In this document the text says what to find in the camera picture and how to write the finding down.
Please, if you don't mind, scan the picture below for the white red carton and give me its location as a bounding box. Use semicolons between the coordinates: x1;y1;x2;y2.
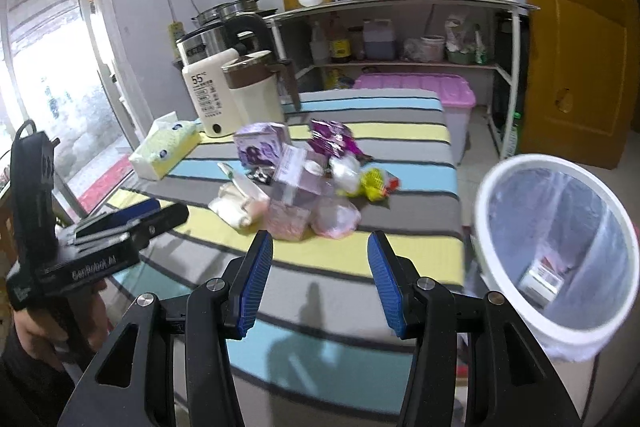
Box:
517;257;563;308

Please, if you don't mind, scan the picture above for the pink paper box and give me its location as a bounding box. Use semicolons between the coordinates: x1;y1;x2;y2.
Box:
265;202;313;242

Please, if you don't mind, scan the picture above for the white plastic bucket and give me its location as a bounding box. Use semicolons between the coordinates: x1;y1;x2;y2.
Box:
420;35;446;62

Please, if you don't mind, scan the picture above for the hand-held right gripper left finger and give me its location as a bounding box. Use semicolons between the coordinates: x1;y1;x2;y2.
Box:
57;231;274;427

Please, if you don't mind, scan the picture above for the yellow tissue pack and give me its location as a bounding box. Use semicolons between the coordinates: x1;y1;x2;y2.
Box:
129;112;201;181

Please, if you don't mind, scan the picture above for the yellow snack packet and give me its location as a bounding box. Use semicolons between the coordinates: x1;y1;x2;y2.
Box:
361;167;402;202

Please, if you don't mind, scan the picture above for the white crumpled bag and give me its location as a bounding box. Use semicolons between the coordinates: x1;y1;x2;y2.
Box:
445;19;481;52

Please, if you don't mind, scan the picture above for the brown sauce bottle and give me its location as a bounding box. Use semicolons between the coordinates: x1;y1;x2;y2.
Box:
329;17;352;64

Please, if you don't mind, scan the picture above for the striped tablecloth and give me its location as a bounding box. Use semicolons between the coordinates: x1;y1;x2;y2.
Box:
100;88;468;427

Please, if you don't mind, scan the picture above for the red floor mat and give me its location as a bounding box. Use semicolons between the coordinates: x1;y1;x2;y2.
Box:
75;154;132;214

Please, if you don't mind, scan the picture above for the pink plastic bag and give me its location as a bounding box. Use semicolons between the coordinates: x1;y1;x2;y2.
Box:
310;194;362;239

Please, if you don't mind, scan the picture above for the clear pink plastic box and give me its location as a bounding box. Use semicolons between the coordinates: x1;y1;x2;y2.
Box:
272;144;333;208

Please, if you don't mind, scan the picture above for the pink lidded storage box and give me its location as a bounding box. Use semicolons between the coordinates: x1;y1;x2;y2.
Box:
352;73;476;165

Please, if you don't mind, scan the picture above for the white waste bin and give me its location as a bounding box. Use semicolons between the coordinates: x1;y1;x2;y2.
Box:
472;154;640;365

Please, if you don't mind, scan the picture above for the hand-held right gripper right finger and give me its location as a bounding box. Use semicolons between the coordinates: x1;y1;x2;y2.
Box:
366;231;583;427

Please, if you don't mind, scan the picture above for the purple snack bag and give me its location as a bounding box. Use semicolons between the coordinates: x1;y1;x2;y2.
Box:
307;119;373;160

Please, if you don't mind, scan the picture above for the person's left hand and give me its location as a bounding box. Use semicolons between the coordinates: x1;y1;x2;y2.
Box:
14;284;110;373

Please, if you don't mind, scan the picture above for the steel pot with lid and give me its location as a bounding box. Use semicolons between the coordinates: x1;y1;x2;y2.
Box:
191;0;262;26

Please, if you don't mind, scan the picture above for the purple carton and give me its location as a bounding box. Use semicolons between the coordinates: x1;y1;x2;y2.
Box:
234;122;291;170

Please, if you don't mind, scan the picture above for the white plastic bottle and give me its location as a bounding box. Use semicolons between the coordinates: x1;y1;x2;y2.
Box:
310;22;331;65

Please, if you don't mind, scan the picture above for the steel electric kettle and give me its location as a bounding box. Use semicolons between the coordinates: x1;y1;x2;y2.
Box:
177;14;273;62

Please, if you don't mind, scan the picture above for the cream brown jug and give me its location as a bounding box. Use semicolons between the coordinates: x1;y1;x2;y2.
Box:
220;51;303;134

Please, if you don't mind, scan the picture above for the clear plastic bin liner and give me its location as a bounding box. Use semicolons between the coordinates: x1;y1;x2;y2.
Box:
487;167;633;363

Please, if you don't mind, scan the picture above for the white plastic bag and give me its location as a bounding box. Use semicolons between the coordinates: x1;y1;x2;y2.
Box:
330;154;363;198

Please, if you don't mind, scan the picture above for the white metal kitchen rack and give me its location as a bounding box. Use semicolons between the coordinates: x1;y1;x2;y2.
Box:
262;0;541;158

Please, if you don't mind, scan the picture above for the yellow wooden door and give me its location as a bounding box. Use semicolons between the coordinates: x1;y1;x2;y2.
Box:
507;0;636;170

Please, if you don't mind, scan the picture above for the cream wrapper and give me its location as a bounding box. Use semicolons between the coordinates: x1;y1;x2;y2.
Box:
207;162;271;230

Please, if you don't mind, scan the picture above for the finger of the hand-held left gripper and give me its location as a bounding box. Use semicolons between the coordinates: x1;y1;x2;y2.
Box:
75;198;162;235
75;204;190;253

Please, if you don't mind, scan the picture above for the person's left forearm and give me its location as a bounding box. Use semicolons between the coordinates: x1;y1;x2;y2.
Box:
0;332;88;427

